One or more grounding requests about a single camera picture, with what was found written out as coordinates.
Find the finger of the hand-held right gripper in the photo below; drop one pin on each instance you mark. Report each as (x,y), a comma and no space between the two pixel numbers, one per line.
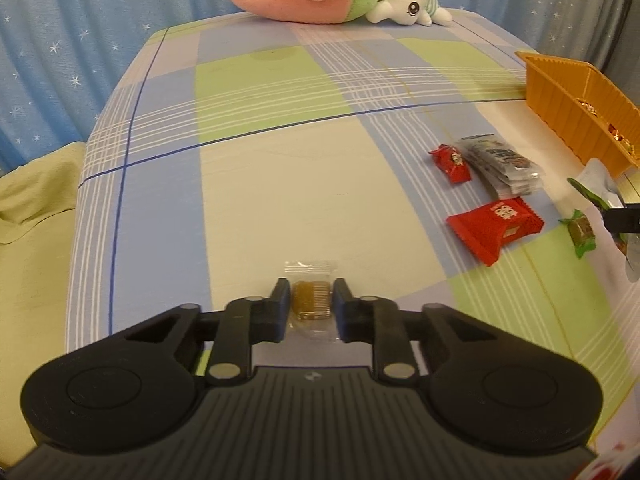
(625,219)

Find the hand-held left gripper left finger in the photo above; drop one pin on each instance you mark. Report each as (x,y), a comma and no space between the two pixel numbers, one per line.
(282,310)

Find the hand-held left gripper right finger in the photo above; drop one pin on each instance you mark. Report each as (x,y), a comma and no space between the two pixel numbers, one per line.
(341,310)

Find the clear brown candy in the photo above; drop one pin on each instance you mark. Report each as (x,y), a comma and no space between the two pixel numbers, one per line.
(311,300)

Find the small green candy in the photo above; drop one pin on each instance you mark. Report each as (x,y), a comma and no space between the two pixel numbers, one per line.
(580,232)

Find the green silver snack packet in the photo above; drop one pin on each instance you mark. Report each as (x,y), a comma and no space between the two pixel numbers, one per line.
(595,180)

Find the snacks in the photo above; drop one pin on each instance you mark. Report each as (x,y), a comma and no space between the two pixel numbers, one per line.
(620,136)

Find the brown patterned candy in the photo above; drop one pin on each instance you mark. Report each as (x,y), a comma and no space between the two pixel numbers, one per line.
(587,106)

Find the large red snack packet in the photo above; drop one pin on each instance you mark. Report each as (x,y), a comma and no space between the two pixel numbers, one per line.
(495,230)

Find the grey snack packet bundle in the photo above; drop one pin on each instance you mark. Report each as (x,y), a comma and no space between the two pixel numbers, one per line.
(502,165)

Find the orange plastic tray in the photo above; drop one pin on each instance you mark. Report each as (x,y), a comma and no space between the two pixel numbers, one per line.
(560,100)

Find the small red white candy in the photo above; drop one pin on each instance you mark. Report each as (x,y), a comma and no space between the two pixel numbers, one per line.
(452,162)

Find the plaid tablecloth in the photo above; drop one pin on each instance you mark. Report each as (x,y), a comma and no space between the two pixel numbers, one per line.
(250,160)

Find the red white cloth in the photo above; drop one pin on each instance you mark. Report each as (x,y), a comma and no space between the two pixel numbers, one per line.
(607,467)

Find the blue star curtain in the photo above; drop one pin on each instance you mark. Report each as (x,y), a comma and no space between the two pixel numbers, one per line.
(75,35)

